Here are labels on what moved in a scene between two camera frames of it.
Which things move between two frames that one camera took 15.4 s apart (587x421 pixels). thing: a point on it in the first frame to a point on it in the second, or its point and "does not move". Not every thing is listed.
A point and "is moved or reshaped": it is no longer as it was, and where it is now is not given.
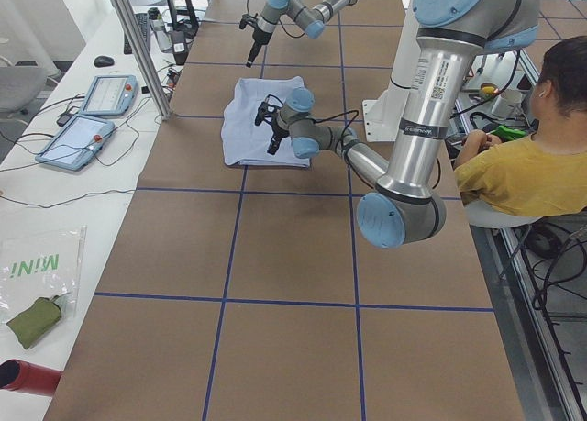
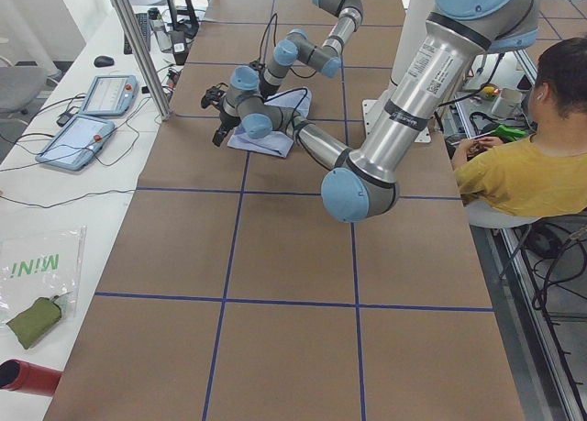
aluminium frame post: x=135 y=34 does not move
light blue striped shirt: x=246 y=143 is moved or reshaped
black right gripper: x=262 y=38 to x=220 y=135
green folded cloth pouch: x=32 y=324 does not move
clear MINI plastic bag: x=38 y=263 does not move
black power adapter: x=180 y=47 does not move
